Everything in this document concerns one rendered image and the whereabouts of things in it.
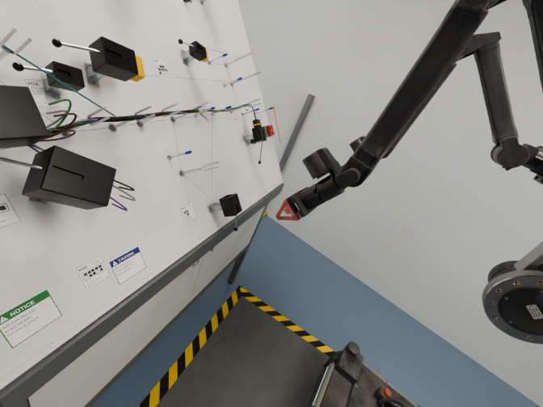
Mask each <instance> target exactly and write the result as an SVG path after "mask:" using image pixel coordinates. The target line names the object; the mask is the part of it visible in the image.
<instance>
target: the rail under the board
mask: <svg viewBox="0 0 543 407"><path fill-rule="evenodd" d="M283 186H284V184H283V183H281V184H280V185H279V186H278V187H276V188H275V189H274V190H272V191H271V192H269V193H268V194H266V195H265V196H264V197H263V198H262V199H260V200H259V201H257V202H256V203H254V204H253V205H251V206H250V207H249V208H248V209H247V210H245V211H244V212H242V213H241V214H239V215H238V216H237V228H238V227H239V226H241V225H242V224H243V223H244V222H246V221H247V220H248V219H250V218H251V217H252V216H253V215H254V214H255V213H256V212H258V211H259V210H260V209H261V208H263V207H264V206H265V205H267V204H268V203H269V202H270V201H272V200H273V199H274V198H275V197H276V196H277V195H279V194H280V193H281V191H282V189H283ZM234 227H235V218H234V219H232V220H231V221H230V222H229V223H227V224H226V225H224V226H223V227H222V228H220V229H219V230H217V231H216V232H215V233H214V234H212V235H211V236H210V237H208V238H207V239H205V240H204V241H202V242H201V243H200V244H199V245H197V246H196V247H195V248H193V249H192V250H190V251H189V252H187V253H186V254H185V255H184V256H182V257H181V258H179V259H178V260H177V261H175V262H174V263H172V264H171V265H170V266H168V267H167V268H166V269H165V270H163V271H162V272H160V273H159V274H158V275H156V276H155V277H153V278H152V279H151V280H150V281H148V282H147V283H145V284H144V285H143V286H141V287H139V288H138V289H137V290H136V291H135V292H133V293H132V294H131V295H129V296H127V297H126V298H125V299H123V300H122V301H121V302H119V303H118V304H117V305H115V306H114V307H113V308H111V309H110V310H108V311H107V312H106V313H104V314H103V315H102V316H101V317H99V318H98V319H96V320H95V321H93V322H92V323H91V324H89V325H88V326H87V327H86V328H84V329H83V330H81V331H80V332H79V333H77V334H75V335H74V336H73V337H72V338H71V339H69V340H68V341H67V342H65V343H63V344H62V345H61V346H59V347H58V348H57V349H56V350H54V351H53V352H51V353H50V354H49V355H47V356H46V357H44V358H43V359H41V360H40V361H39V362H38V363H36V364H35V365H34V366H32V367H31V368H29V369H28V370H26V371H25V372H24V373H23V374H22V375H20V376H19V377H17V378H16V379H15V380H13V381H11V382H10V383H9V384H8V385H7V386H5V387H4V388H2V389H1V390H0V407H18V406H19V405H21V404H22V403H23V402H24V401H25V400H26V399H27V398H29V397H30V396H31V395H33V394H34V393H35V392H36V391H38V390H39V389H40V388H42V387H43V386H44V385H45V384H47V383H48V382H49V381H50V380H51V379H52V378H53V377H55V376H56V375H57V374H59V373H60V372H61V371H62V370H64V369H65V368H66V367H68V366H69V365H70V364H71V363H72V362H73V361H74V360H75V359H77V358H78V357H79V356H81V355H82V354H83V353H84V352H86V351H87V350H88V349H90V348H91V347H92V346H93V345H94V344H95V343H96V342H98V341H99V340H100V339H101V338H103V337H104V336H105V335H107V334H108V333H109V332H110V331H112V330H113V329H114V328H115V327H117V326H118V325H119V324H120V323H121V322H122V321H124V320H125V319H126V318H127V317H129V316H130V315H131V314H133V313H134V312H135V311H136V310H138V309H139V308H140V307H141V306H142V305H143V304H145V303H146V302H147V301H148V300H150V299H151V298H152V297H153V296H155V295H156V294H157V293H158V292H160V291H161V290H162V289H163V288H164V287H165V286H167V285H168V284H169V283H170V282H172V281H173V280H174V279H176V278H177V277H178V276H179V275H181V274H182V273H183V272H184V271H185V270H186V269H187V268H189V267H190V266H191V265H193V264H194V263H195V262H196V261H198V260H199V259H200V258H202V257H203V256H204V255H205V254H207V253H208V252H209V251H210V250H211V249H212V248H213V247H215V246H216V245H217V244H219V243H220V242H221V241H222V240H224V239H225V238H226V237H228V236H229V235H230V234H231V233H232V232H233V231H234Z"/></svg>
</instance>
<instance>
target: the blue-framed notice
mask: <svg viewBox="0 0 543 407"><path fill-rule="evenodd" d="M108 263H109V265H110V268H111V269H112V272H113V274H114V276H115V278H116V281H117V283H118V284H119V286H120V285H122V284H123V283H125V282H127V281H128V280H130V279H131V278H132V277H134V276H135V275H137V274H139V273H140V272H142V271H143V270H145V269H146V268H148V267H147V266H146V263H145V260H144V258H143V256H142V253H141V251H140V248H139V246H137V247H135V248H133V249H132V250H130V251H128V252H126V253H124V254H122V255H121V256H119V257H117V258H115V259H113V260H111V261H110V262H108Z"/></svg>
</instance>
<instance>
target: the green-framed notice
mask: <svg viewBox="0 0 543 407"><path fill-rule="evenodd" d="M63 316H64V315H63V313H62V311H61V310H60V308H59V307H58V305H57V303H56V301H55V300H54V299H53V296H52V295H51V293H50V291H49V290H48V289H47V288H46V289H45V290H43V291H42V292H39V293H38V294H36V295H34V296H32V297H31V298H29V299H27V300H25V301H24V302H22V303H20V304H18V305H16V306H14V307H13V308H11V309H9V310H7V311H5V312H4V313H2V314H0V334H1V335H2V337H3V339H4V340H5V342H6V343H7V345H8V346H9V347H10V348H11V350H13V349H14V348H16V347H17V346H19V345H21V344H22V343H24V342H26V341H27V340H28V339H29V338H31V337H32V336H34V335H35V334H37V333H39V332H40V331H41V330H42V329H44V328H46V327H47V326H49V325H51V324H52V323H53V322H54V321H56V320H58V319H59V318H61V317H63Z"/></svg>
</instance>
